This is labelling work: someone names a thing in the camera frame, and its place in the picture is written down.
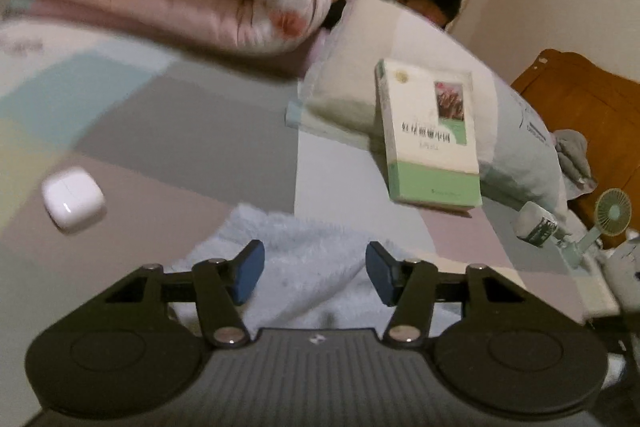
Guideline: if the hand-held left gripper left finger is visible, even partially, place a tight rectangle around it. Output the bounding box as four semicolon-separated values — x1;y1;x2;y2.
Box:
105;239;266;348

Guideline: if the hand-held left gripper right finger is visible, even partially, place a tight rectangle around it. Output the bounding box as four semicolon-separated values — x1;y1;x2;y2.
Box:
365;241;533;348

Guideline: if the white and green book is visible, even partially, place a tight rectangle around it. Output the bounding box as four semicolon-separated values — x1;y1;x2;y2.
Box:
375;58;483;210

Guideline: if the green tissue packet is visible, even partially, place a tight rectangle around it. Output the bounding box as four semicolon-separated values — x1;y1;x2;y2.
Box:
515;201;560;249

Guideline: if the white earbuds case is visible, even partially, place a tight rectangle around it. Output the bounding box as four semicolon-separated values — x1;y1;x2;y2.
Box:
41;167;107;235

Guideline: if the patchwork pillow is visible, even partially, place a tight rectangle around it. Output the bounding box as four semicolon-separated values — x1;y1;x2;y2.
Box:
302;0;568;228

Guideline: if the grey plush cloth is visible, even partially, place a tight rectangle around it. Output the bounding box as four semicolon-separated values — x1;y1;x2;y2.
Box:
552;129;598;192

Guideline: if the green handheld fan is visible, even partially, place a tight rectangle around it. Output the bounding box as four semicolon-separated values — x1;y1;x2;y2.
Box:
555;188;633;270

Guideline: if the grey cat cushion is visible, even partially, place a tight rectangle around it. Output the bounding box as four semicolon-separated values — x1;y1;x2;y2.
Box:
597;232;640;308

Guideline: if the wooden headboard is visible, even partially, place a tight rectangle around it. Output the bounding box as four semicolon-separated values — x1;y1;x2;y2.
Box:
510;49;640;248

